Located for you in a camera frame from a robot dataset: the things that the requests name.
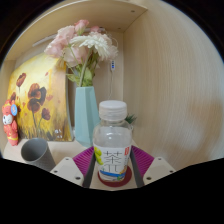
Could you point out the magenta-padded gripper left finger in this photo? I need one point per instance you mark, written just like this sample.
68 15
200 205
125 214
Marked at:
68 170

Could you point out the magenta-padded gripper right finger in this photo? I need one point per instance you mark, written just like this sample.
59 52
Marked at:
158 170

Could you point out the clear plastic drink bottle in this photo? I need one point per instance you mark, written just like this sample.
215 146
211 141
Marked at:
111 140

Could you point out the grey cup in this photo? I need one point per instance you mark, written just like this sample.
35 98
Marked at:
38 155

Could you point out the flat round red coaster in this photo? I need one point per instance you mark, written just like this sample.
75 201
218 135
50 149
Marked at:
125 182

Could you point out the teal faceted vase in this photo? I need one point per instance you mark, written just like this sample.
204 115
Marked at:
85 116

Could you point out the small potted green plant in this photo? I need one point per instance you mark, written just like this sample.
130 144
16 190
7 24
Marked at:
130 118

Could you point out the red plush toy figure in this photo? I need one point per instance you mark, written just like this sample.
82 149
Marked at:
10 123

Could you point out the yellow poppy flower painting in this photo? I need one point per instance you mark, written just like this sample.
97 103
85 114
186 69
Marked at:
40 100

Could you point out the pink and white flower bouquet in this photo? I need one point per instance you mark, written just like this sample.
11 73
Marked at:
90 43

